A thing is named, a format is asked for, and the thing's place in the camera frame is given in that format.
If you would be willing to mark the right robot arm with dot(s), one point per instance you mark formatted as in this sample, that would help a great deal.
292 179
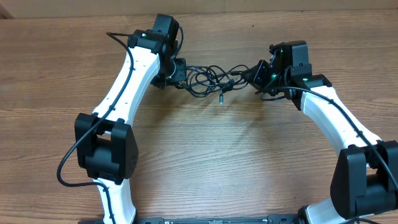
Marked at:
364 182

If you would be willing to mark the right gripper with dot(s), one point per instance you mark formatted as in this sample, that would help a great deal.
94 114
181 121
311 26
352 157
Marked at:
254 79

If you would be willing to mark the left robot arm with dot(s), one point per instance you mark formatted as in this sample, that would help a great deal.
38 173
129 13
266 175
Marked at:
105 143

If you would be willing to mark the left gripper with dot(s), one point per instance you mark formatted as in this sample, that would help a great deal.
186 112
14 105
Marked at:
179 74

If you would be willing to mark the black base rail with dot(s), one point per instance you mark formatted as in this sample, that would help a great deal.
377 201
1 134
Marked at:
270 219

